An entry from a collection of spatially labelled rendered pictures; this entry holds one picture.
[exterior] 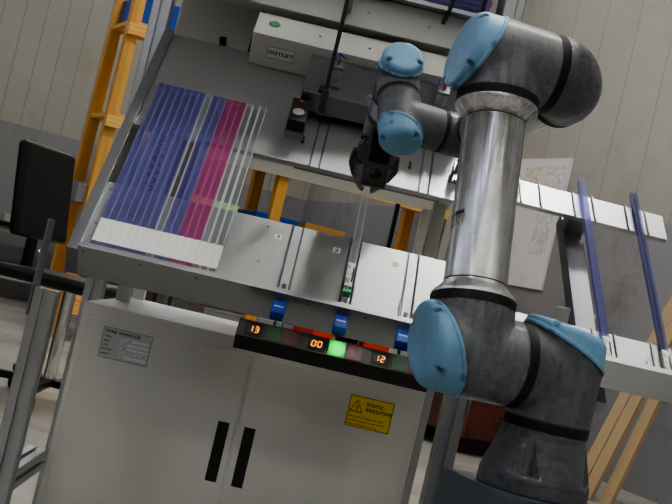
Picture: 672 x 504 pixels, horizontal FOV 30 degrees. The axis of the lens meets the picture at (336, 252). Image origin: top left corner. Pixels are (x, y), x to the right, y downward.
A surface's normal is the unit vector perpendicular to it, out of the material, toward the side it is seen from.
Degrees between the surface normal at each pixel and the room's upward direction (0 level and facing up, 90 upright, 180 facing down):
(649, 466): 90
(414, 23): 90
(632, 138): 90
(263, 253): 44
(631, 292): 90
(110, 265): 134
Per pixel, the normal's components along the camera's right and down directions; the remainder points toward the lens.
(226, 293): -0.14, 0.66
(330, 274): 0.18, -0.71
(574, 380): 0.30, 0.04
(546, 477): 0.13, -0.31
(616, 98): -0.90, -0.22
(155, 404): 0.03, -0.03
